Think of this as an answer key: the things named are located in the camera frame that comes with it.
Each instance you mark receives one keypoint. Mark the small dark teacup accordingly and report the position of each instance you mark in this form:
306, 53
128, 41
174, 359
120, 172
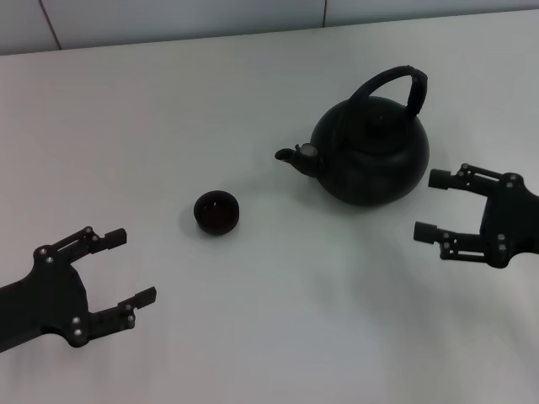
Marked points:
217, 214

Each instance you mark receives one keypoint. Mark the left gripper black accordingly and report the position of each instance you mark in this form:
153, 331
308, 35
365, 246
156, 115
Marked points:
54, 299

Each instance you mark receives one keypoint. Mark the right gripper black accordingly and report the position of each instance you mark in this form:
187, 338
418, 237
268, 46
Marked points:
511, 219

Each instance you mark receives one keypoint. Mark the black round teapot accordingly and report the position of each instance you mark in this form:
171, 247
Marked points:
370, 177

